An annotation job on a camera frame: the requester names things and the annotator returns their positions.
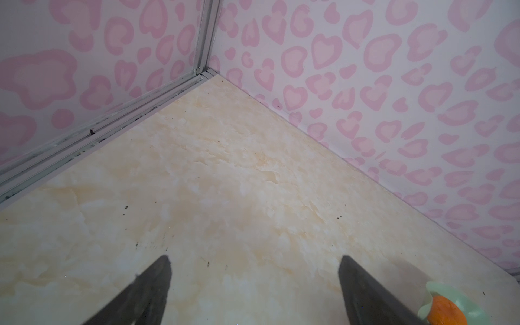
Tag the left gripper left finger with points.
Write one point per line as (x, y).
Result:
(143, 301)

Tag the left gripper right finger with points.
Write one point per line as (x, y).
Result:
(367, 301)

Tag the fake orange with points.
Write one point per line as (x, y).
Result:
(444, 312)

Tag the green scalloped fruit bowl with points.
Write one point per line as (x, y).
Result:
(473, 313)

